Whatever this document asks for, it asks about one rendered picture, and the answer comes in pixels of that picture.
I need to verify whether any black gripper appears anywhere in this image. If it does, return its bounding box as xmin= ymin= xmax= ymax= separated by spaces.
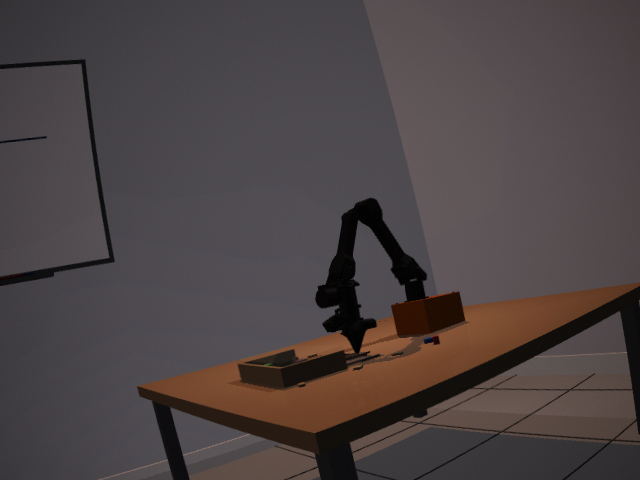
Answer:
xmin=335 ymin=302 xmax=377 ymax=353

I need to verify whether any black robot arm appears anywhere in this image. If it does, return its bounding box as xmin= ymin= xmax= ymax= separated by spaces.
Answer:
xmin=315 ymin=198 xmax=429 ymax=333

